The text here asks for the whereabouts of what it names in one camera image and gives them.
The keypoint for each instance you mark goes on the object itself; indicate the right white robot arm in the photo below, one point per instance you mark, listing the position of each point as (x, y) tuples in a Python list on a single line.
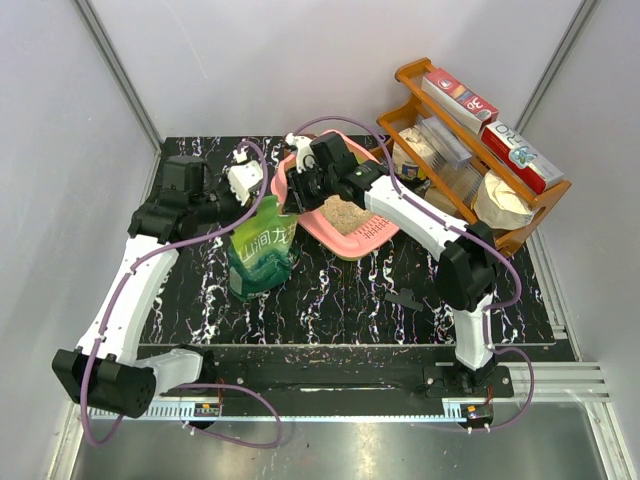
[(467, 270)]

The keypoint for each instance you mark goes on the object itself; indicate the tan sponge block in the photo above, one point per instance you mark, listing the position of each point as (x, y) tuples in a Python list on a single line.
[(439, 200)]

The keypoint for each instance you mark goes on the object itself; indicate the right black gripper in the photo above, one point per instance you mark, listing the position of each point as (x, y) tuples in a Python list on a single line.
[(296, 200)]

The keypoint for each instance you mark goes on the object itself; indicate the black bag clip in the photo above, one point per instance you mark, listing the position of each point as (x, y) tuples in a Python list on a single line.
[(405, 298)]

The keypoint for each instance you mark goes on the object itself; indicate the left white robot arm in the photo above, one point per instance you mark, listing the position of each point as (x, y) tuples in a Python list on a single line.
[(104, 371)]

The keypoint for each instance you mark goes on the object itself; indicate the green cat litter bag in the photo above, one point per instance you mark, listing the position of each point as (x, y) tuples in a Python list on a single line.
[(260, 255)]

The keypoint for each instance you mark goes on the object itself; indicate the red white box upper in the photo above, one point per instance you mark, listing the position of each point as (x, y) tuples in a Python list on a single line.
[(469, 109)]

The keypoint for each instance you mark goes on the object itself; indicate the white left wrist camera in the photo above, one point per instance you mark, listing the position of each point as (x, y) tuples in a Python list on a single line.
[(246, 177)]

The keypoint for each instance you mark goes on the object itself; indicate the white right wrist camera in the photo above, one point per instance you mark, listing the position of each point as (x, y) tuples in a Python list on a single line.
[(304, 157)]

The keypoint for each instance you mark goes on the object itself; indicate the pink green litter box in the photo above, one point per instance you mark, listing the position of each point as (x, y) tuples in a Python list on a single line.
[(345, 229)]

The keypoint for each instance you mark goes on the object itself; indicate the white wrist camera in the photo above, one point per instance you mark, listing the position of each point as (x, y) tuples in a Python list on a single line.
[(246, 177), (304, 157)]

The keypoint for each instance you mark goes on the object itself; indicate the red white box lower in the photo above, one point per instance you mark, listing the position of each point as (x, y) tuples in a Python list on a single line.
[(529, 165)]

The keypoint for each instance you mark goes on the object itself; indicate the brown rectangular block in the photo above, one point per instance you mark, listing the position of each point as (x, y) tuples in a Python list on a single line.
[(300, 135)]

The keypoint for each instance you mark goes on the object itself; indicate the clear plastic box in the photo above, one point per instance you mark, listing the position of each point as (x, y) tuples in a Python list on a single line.
[(444, 142)]

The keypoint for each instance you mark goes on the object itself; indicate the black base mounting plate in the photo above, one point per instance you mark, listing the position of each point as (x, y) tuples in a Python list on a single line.
[(431, 371)]

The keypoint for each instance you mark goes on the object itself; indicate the wooden two-tier shelf rack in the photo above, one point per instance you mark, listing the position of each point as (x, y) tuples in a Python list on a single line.
[(460, 186)]

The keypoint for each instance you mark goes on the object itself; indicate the red white box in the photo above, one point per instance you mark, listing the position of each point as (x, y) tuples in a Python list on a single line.
[(469, 109), (529, 165)]

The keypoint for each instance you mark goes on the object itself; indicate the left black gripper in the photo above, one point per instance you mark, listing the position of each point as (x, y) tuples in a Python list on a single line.
[(238, 209)]

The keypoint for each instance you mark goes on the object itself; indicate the beige paper bag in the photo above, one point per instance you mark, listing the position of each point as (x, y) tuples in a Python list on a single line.
[(499, 206)]

